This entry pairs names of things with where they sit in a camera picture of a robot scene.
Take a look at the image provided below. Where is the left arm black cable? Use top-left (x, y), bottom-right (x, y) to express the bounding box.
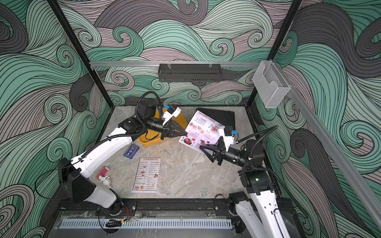
top-left (34, 90), bottom-right (164, 200)

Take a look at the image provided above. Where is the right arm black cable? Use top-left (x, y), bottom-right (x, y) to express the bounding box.
top-left (235, 124), bottom-right (280, 185)

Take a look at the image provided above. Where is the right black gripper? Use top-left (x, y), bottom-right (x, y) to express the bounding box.
top-left (202, 137), bottom-right (250, 169)

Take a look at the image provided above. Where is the pink white plush toy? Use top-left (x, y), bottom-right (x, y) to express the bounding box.
top-left (96, 166), bottom-right (112, 188)

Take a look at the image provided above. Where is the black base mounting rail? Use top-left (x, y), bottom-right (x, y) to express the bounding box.
top-left (58, 197), bottom-right (295, 217)

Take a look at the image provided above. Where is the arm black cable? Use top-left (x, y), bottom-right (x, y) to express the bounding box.
top-left (235, 124), bottom-right (280, 185)
top-left (34, 90), bottom-right (164, 200)

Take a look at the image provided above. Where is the blue playing card box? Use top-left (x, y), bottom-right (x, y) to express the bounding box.
top-left (123, 144), bottom-right (140, 159)

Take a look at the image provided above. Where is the yellow plastic tray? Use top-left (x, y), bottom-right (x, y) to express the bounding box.
top-left (138, 113), bottom-right (188, 147)

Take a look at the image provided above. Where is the clear acrylic wall pocket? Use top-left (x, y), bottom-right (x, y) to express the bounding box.
top-left (253, 60), bottom-right (290, 109)

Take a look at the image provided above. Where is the black ribbed case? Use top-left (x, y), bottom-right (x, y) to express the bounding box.
top-left (196, 108), bottom-right (236, 130)

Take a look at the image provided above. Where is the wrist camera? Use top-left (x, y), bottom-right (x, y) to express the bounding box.
top-left (162, 104), bottom-right (181, 126)
top-left (218, 126), bottom-right (237, 152)

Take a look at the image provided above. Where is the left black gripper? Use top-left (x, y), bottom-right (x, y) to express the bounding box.
top-left (144, 119), bottom-right (187, 142)

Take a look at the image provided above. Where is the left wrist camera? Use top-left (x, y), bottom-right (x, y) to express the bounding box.
top-left (162, 104), bottom-right (181, 126)

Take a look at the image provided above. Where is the pink dessert menu sheet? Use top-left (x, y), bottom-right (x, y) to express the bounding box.
top-left (179, 110), bottom-right (223, 152)

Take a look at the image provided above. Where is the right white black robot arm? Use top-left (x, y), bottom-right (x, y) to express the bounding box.
top-left (199, 139), bottom-right (290, 238)

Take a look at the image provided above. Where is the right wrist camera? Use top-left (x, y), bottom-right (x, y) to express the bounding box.
top-left (218, 126), bottom-right (237, 152)

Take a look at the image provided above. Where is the white slotted cable duct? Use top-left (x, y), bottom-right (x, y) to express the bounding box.
top-left (59, 219), bottom-right (233, 230)

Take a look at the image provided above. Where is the black wall-mounted shelf tray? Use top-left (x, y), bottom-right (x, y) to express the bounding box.
top-left (158, 63), bottom-right (222, 83)

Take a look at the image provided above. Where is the aluminium right wall rail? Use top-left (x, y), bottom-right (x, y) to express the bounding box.
top-left (271, 60), bottom-right (381, 228)

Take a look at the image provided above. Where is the dim sum menu sheet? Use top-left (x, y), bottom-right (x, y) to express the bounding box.
top-left (132, 158), bottom-right (161, 193)

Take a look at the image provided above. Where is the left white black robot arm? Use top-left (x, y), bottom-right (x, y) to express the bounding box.
top-left (58, 99), bottom-right (187, 215)

